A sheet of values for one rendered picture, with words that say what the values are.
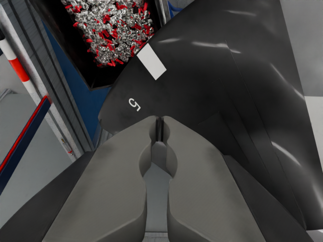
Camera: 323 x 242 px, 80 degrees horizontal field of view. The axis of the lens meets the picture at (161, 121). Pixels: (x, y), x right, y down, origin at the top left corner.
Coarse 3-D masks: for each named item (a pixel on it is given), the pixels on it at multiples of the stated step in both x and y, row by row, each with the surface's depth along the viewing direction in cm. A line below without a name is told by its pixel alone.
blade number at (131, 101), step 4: (132, 92) 21; (128, 96) 22; (132, 96) 21; (136, 96) 21; (124, 100) 22; (128, 100) 22; (132, 100) 22; (136, 100) 21; (140, 100) 21; (124, 104) 22; (128, 104) 22; (132, 104) 22; (136, 104) 22; (140, 104) 21; (144, 104) 21; (128, 108) 22; (132, 108) 22; (136, 108) 22; (140, 108) 22; (144, 108) 21; (136, 112) 22; (140, 112) 22
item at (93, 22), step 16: (64, 0) 29; (80, 0) 29; (96, 0) 29; (128, 0) 29; (144, 0) 29; (80, 16) 30; (96, 16) 30; (112, 16) 30; (128, 16) 30; (144, 16) 30; (80, 32) 33; (96, 32) 32; (112, 32) 32; (128, 32) 32; (144, 32) 32; (96, 48) 35; (128, 48) 34; (112, 64) 37
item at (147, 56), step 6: (144, 48) 19; (150, 48) 19; (138, 54) 20; (144, 54) 19; (150, 54) 19; (144, 60) 19; (150, 60) 19; (156, 60) 19; (150, 66) 19; (156, 66) 19; (162, 66) 19; (150, 72) 20; (156, 72) 19; (162, 72) 19; (156, 78) 20
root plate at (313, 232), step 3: (306, 231) 18; (309, 231) 18; (312, 231) 18; (315, 231) 18; (318, 231) 17; (321, 231) 17; (309, 234) 18; (312, 234) 18; (315, 234) 18; (318, 234) 18; (321, 234) 17; (312, 237) 18; (315, 237) 18; (318, 237) 18; (321, 237) 18; (315, 240) 18; (318, 240) 18; (321, 240) 18
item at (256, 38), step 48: (240, 0) 15; (192, 48) 17; (240, 48) 16; (288, 48) 15; (144, 96) 21; (192, 96) 18; (240, 96) 16; (288, 96) 15; (240, 144) 18; (288, 144) 16; (288, 192) 17
